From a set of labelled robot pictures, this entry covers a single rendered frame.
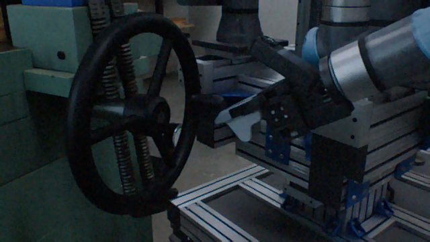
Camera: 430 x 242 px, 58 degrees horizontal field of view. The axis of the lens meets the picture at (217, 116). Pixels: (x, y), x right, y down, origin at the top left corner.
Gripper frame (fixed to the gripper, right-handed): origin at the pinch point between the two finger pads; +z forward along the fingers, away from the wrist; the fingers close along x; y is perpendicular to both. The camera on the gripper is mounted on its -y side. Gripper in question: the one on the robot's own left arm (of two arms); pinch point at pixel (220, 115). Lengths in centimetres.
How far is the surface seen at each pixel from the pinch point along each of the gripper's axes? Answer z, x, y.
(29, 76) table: 15.2, -17.5, -18.0
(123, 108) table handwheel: 6.1, -13.0, -7.7
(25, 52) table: 15.0, -16.4, -21.4
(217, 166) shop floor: 94, 123, 37
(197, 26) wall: 191, 347, -77
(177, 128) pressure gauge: 19.9, 13.3, 0.0
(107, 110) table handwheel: 9.0, -13.1, -8.6
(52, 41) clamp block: 9.8, -15.5, -20.6
